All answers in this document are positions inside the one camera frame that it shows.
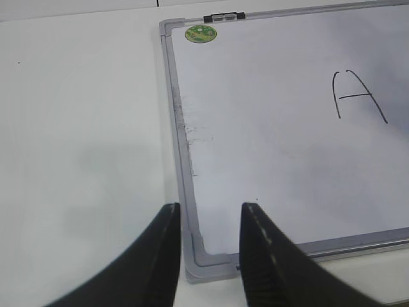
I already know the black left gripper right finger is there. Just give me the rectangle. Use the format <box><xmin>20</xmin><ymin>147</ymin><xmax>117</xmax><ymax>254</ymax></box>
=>
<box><xmin>239</xmin><ymin>203</ymin><xmax>381</xmax><ymax>306</ymax></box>

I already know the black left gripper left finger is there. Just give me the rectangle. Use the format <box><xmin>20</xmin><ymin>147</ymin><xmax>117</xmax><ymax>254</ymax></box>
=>
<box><xmin>51</xmin><ymin>203</ymin><xmax>180</xmax><ymax>306</ymax></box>

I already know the round green magnet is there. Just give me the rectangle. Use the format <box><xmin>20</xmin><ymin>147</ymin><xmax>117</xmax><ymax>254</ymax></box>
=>
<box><xmin>185</xmin><ymin>24</ymin><xmax>217</xmax><ymax>43</ymax></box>

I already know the black marker clip holder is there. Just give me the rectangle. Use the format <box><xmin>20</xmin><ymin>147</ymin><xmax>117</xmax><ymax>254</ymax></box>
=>
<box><xmin>203</xmin><ymin>12</ymin><xmax>246</xmax><ymax>24</ymax></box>

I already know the white board with grey frame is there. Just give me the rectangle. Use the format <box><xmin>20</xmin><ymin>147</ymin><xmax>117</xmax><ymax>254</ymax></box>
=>
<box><xmin>159</xmin><ymin>1</ymin><xmax>408</xmax><ymax>283</ymax></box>

